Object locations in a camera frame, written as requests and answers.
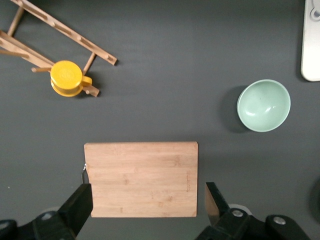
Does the pale green bowl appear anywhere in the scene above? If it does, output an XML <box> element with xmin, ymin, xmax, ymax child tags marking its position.
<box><xmin>236</xmin><ymin>78</ymin><xmax>292</xmax><ymax>133</ymax></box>

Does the wooden peg drying rack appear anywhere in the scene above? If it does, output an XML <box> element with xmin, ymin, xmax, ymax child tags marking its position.
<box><xmin>0</xmin><ymin>0</ymin><xmax>118</xmax><ymax>98</ymax></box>

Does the cream tray with bear print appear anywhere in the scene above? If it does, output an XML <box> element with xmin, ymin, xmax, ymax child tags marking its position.
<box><xmin>300</xmin><ymin>0</ymin><xmax>320</xmax><ymax>82</ymax></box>

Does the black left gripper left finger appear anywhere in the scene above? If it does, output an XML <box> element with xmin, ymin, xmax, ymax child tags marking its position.
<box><xmin>0</xmin><ymin>182</ymin><xmax>94</xmax><ymax>240</ymax></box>

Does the yellow cup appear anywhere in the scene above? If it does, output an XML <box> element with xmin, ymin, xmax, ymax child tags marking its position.
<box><xmin>49</xmin><ymin>59</ymin><xmax>94</xmax><ymax>98</ymax></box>

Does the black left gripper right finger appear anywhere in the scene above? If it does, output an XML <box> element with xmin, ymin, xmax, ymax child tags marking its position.
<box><xmin>194</xmin><ymin>181</ymin><xmax>311</xmax><ymax>240</ymax></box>

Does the wooden cutting board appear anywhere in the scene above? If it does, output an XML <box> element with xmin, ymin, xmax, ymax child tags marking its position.
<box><xmin>81</xmin><ymin>141</ymin><xmax>199</xmax><ymax>219</ymax></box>

